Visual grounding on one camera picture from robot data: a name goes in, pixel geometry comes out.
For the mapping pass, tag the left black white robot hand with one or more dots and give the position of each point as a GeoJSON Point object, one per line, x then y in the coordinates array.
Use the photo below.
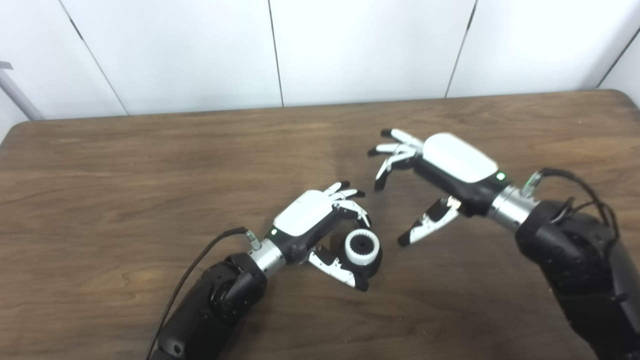
{"type": "Point", "coordinates": [305, 215]}

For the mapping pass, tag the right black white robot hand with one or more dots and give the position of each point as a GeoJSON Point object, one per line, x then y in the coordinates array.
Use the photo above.
{"type": "Point", "coordinates": [457, 160]}

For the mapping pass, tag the round black plastic part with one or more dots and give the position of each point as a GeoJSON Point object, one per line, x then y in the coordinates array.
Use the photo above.
{"type": "Point", "coordinates": [372, 267]}

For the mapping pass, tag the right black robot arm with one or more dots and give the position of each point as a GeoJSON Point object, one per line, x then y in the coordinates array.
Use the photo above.
{"type": "Point", "coordinates": [575, 260]}

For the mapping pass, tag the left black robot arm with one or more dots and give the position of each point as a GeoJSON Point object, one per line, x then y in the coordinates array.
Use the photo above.
{"type": "Point", "coordinates": [215, 305]}

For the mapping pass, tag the black wall panel clip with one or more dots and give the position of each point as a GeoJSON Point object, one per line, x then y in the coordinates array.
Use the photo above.
{"type": "Point", "coordinates": [75, 26]}
{"type": "Point", "coordinates": [470, 21]}

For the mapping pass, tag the gray wall corner post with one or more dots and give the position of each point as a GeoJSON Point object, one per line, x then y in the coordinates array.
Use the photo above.
{"type": "Point", "coordinates": [17, 97]}

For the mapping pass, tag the small gray post tag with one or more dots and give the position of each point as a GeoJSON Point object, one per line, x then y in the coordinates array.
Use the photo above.
{"type": "Point", "coordinates": [6, 65]}

